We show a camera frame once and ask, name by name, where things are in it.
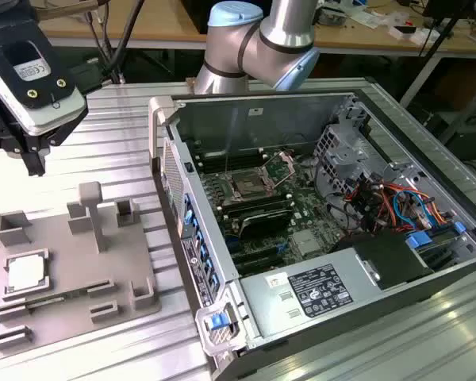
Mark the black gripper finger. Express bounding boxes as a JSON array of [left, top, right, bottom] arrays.
[[22, 152, 36, 178], [33, 149, 47, 176]]

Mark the silver CPU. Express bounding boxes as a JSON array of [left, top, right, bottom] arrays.
[[7, 256, 48, 290]]

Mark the black RAM slot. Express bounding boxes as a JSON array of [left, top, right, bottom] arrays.
[[220, 191, 283, 206], [196, 147, 263, 160], [198, 155, 265, 168], [221, 200, 290, 217]]

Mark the CPU socket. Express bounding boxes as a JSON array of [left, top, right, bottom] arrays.
[[228, 168, 279, 202]]

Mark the black expansion slot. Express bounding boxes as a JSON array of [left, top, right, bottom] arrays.
[[232, 243, 281, 264], [236, 253, 286, 275]]

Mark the grey parts rack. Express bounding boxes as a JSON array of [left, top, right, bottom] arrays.
[[0, 181, 163, 352]]

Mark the green RAM stick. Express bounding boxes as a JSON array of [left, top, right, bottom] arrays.
[[23, 291, 92, 309]]

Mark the open PC case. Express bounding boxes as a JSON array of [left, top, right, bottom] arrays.
[[148, 89, 476, 381]]

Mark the blue case latch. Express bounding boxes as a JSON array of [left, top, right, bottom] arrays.
[[205, 313, 228, 332]]

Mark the metal socket cover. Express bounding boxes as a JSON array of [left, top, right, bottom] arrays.
[[261, 149, 302, 188]]

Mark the green motherboard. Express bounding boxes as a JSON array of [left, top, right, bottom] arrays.
[[194, 138, 366, 279]]

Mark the silver power supply unit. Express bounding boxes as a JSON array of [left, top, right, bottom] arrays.
[[237, 253, 382, 339]]

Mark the silver chipset heatsink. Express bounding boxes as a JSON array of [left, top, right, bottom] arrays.
[[291, 229, 322, 256]]

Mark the silver drive cage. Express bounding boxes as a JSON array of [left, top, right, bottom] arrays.
[[313, 122, 382, 192]]

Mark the wooden desk with clutter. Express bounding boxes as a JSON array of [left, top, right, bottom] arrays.
[[312, 0, 476, 60]]

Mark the black plastic shroud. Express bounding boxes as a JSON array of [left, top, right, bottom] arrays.
[[328, 232, 436, 291]]

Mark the white box with red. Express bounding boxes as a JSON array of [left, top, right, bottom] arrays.
[[388, 24, 418, 41]]

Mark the black tripod leg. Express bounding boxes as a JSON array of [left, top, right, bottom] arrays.
[[418, 0, 467, 57]]

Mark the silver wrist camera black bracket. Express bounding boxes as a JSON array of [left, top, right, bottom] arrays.
[[0, 23, 89, 137]]

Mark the thin cable silver connector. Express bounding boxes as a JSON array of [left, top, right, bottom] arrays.
[[86, 0, 127, 86]]

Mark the thick black cable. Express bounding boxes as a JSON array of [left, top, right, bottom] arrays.
[[109, 0, 146, 69]]

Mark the orange wire bundle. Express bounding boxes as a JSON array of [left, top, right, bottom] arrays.
[[376, 181, 450, 232]]

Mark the blue wire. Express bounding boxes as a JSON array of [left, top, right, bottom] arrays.
[[391, 190, 442, 228]]

